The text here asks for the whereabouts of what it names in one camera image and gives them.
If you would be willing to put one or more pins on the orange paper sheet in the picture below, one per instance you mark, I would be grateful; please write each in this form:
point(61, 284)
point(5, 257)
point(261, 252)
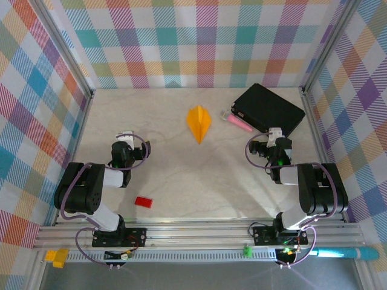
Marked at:
point(199, 121)

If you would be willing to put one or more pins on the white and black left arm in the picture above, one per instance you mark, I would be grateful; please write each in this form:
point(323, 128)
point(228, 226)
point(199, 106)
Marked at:
point(81, 193)

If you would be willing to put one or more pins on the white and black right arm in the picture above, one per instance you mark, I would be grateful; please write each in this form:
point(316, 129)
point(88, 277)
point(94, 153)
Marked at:
point(320, 193)

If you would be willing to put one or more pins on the grey metal block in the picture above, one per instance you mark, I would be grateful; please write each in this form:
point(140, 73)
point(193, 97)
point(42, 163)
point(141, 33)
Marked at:
point(276, 134)

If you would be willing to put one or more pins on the pink marker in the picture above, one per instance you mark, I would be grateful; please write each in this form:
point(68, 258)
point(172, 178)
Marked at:
point(237, 121)

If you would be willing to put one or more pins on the black ribbed case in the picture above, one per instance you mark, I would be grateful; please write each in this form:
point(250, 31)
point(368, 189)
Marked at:
point(269, 108)

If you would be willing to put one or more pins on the red block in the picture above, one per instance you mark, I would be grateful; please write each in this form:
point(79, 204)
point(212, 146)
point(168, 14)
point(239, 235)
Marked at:
point(144, 202)

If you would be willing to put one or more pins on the green connector block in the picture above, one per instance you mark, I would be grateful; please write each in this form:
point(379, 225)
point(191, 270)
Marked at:
point(247, 251)

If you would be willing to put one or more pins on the teal tube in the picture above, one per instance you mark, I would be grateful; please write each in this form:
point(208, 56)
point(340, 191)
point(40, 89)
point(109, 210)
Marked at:
point(341, 252)

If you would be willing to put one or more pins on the yellow toy brick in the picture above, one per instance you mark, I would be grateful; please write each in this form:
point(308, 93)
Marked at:
point(59, 256)

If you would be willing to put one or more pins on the aluminium side rail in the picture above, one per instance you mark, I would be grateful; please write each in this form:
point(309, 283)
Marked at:
point(75, 151)
point(320, 145)

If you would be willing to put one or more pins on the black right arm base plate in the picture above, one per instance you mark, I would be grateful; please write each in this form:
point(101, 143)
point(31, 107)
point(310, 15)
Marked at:
point(263, 235)

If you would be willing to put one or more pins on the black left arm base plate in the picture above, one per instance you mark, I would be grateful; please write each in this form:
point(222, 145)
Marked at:
point(136, 237)

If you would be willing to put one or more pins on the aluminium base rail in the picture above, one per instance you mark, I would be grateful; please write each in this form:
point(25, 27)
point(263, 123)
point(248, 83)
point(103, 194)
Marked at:
point(196, 235)

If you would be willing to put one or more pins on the aluminium frame post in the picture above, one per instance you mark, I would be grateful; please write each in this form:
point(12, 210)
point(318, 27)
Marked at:
point(329, 45)
point(60, 48)

